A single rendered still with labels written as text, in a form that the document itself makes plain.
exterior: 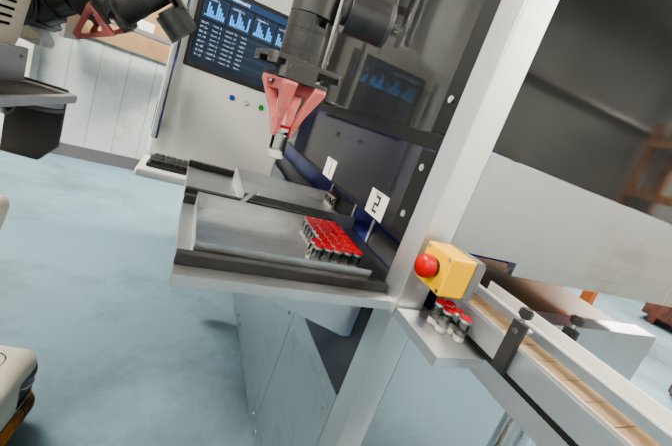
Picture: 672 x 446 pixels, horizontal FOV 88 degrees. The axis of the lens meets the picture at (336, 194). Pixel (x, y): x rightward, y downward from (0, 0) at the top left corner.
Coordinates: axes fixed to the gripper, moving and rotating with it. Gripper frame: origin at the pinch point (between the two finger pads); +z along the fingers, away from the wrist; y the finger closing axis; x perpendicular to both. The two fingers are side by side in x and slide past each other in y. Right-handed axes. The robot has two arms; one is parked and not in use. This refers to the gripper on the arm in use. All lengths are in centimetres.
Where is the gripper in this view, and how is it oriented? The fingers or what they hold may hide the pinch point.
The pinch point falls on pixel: (281, 129)
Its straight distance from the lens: 49.4
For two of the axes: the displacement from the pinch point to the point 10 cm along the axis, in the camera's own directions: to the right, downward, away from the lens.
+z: -3.0, 9.3, 2.2
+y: 7.8, 1.1, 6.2
